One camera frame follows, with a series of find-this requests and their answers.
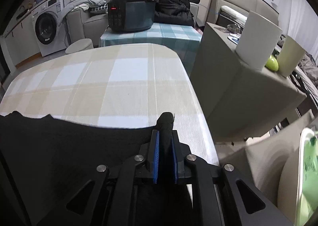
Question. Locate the black rice cooker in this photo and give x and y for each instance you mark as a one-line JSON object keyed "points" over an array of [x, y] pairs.
{"points": [[131, 15]]}

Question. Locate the grey sofa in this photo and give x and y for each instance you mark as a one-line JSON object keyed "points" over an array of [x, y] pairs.
{"points": [[88, 22]]}

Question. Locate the grey fabric storage box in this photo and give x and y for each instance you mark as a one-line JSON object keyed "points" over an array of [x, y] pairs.
{"points": [[238, 101]]}

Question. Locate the round white stool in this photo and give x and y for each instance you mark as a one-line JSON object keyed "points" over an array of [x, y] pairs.
{"points": [[80, 45]]}

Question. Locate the black jacket pile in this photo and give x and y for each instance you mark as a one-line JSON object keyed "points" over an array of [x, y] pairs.
{"points": [[174, 12]]}

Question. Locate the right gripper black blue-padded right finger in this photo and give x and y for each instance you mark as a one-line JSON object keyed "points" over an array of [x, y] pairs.
{"points": [[221, 195]]}

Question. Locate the black knit garment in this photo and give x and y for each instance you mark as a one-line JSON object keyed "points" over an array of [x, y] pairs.
{"points": [[47, 166]]}

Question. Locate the beige upholstered headboard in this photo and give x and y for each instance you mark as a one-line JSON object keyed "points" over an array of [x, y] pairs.
{"points": [[243, 7]]}

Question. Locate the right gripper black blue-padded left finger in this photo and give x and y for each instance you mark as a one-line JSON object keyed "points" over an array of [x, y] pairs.
{"points": [[127, 195]]}

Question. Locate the white washing machine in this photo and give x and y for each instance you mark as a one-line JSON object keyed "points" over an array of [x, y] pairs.
{"points": [[51, 36]]}

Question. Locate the grey cloth on sofa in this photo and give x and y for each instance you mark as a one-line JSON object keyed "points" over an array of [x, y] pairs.
{"points": [[73, 4]]}

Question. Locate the teal plaid tablecloth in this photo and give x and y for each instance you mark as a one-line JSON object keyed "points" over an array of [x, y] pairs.
{"points": [[184, 40]]}

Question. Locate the white plastic basket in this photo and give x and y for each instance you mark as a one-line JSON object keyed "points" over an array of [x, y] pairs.
{"points": [[289, 191]]}

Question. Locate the green apple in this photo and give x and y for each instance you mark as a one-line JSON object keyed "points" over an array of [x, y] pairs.
{"points": [[272, 64]]}

